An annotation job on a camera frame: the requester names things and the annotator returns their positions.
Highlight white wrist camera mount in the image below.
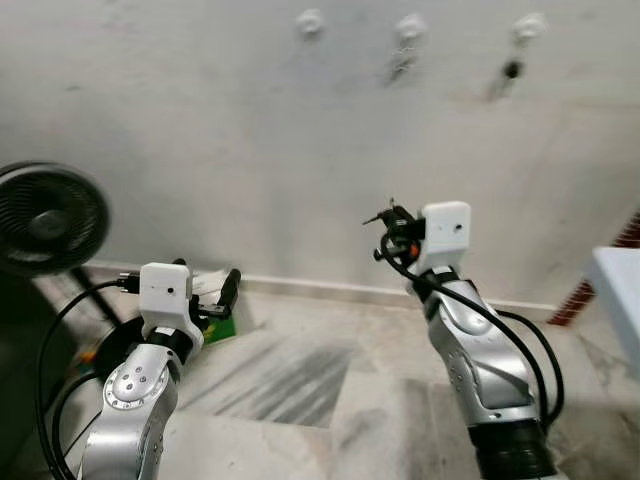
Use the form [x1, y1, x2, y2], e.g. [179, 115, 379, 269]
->
[138, 262, 193, 341]
[415, 201, 472, 276]

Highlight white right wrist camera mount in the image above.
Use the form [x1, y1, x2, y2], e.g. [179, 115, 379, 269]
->
[415, 201, 472, 276]

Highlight metal key ring with keys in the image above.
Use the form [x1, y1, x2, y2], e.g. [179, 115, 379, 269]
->
[385, 45, 419, 86]

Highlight black-headed key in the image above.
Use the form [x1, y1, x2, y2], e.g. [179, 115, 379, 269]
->
[490, 55, 526, 101]

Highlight red patterned curtain edge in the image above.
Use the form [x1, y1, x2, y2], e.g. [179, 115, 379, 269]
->
[545, 215, 640, 329]

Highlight black standing fan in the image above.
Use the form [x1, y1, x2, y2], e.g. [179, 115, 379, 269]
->
[0, 161, 111, 279]

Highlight white adhesive wall hook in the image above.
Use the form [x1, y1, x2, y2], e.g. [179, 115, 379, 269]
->
[296, 9, 327, 41]
[512, 11, 549, 46]
[393, 12, 428, 43]

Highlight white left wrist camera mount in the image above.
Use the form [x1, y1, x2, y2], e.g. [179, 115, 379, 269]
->
[138, 262, 193, 341]

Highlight small dark key bunch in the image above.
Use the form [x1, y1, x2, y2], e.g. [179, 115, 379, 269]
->
[362, 197, 399, 227]

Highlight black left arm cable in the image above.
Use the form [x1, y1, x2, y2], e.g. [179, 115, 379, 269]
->
[50, 370, 106, 471]
[35, 275, 141, 480]

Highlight white table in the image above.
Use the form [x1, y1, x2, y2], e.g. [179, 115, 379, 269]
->
[590, 245, 640, 376]

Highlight green and white box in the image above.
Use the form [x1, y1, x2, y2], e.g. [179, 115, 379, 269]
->
[190, 268, 241, 346]

